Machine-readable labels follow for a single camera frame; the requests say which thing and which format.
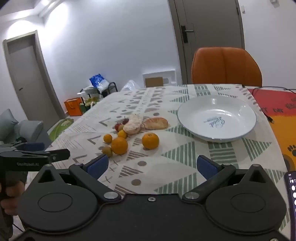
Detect red and orange mat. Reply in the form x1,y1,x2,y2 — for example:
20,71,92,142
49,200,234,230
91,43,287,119
246,86,296,172

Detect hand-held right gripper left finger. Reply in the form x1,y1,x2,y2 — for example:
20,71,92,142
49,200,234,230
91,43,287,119
35,154,122,205

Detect large orange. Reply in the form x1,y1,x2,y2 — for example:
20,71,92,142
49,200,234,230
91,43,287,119
142,132,160,150

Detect grey door with black handle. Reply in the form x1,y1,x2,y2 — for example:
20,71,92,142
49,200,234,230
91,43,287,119
168,0,245,85

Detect black smartphone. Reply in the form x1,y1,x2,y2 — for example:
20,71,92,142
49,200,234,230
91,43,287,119
284,171,296,241

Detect clear plastic bag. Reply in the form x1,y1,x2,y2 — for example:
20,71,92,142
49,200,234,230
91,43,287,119
121,80,141,91

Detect white enamel plate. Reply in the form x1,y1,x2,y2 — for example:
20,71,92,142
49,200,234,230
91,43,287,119
177,95,257,142

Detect black cable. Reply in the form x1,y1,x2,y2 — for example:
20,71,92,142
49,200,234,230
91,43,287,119
242,86,296,124

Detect orange paper bag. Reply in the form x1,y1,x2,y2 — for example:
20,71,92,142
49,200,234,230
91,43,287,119
64,97,84,116

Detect green floor mat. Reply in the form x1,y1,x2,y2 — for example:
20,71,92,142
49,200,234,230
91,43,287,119
48,117,75,142

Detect black shoe rack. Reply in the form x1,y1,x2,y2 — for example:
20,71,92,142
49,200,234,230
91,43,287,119
79,82,118,102

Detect grey sofa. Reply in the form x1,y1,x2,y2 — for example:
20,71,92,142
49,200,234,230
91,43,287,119
0,109,53,149

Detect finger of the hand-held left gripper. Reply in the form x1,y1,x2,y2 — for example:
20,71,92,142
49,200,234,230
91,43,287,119
45,149,70,163
0,142,46,152

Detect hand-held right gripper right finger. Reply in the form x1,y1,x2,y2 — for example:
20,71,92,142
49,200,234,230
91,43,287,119
181,155,273,206

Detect plain grey door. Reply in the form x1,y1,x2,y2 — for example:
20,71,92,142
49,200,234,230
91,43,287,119
3,30,66,121

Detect medium orange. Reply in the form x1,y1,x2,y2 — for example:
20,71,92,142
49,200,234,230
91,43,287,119
111,137,129,155

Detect orange leather chair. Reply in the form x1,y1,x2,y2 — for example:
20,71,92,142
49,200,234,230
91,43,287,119
191,47,263,88

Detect patterned beige tablecloth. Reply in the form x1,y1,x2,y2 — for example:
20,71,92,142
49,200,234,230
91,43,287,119
47,83,291,234

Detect black door handle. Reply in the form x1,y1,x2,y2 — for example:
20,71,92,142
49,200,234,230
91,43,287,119
181,25,194,43

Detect peeled round citrus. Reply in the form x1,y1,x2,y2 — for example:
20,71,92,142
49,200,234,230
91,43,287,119
123,114,142,135

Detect white framed cardboard panel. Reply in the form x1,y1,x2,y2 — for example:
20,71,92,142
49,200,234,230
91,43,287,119
142,69,178,88

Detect person's left hand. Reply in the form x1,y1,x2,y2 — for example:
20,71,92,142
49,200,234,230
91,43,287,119
0,182,25,217

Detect blue and white plastic bag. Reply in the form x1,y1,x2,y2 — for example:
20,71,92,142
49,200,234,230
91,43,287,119
89,73,110,92

